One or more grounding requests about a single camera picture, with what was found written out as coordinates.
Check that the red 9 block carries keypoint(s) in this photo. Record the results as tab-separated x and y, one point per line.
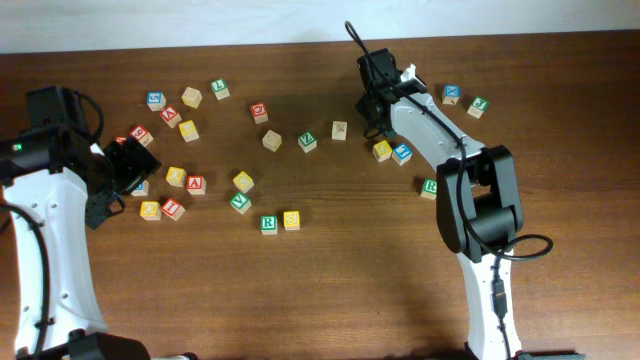
142	135

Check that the plain wood yellow-sided block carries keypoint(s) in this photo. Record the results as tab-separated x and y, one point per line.
192	97

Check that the yellow Q block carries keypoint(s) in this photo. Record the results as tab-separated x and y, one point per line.
243	182

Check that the green Z block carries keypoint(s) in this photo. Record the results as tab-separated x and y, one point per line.
307	141

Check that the blue X block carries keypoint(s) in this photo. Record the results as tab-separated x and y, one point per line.
451	94

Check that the red A block lower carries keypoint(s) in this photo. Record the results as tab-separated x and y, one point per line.
196	185

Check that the plain wood block centre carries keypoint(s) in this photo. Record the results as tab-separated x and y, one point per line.
272	140

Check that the green r block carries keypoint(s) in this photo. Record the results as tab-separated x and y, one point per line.
429	189
269	225

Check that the green J block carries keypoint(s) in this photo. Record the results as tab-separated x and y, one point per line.
477	107

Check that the green L block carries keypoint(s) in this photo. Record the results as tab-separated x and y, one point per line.
220	89

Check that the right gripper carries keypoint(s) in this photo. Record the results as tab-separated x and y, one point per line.
364	106

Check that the plain wood block picture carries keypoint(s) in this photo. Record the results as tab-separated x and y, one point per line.
339	130

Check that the yellow O block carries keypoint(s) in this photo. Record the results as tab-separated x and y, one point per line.
176	176

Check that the red A block upper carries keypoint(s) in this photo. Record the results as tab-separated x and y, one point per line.
171	116

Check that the yellow block upper left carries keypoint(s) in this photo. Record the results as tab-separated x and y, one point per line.
188	131

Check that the red a block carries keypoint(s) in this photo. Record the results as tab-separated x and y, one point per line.
171	116
196	185

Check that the blue H block lower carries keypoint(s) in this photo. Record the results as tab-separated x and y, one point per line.
141	190

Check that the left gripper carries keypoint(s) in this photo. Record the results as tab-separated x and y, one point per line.
139	163

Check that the red I block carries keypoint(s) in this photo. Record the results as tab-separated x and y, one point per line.
173	209

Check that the blue L block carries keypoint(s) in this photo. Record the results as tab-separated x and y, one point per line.
402	154

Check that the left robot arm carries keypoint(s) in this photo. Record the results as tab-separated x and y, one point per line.
57	183

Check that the yellow C block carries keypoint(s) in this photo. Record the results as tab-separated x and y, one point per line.
150	211

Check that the green V block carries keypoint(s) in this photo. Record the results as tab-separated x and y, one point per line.
240	202

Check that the red G block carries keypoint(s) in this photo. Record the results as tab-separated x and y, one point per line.
259	113

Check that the yellow E block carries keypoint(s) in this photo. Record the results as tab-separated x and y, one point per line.
382	150

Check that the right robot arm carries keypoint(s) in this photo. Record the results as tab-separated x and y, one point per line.
478	207

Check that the yellow S block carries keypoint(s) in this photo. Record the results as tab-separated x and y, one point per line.
292	220

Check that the blue S block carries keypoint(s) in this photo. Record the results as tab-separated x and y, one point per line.
156	101

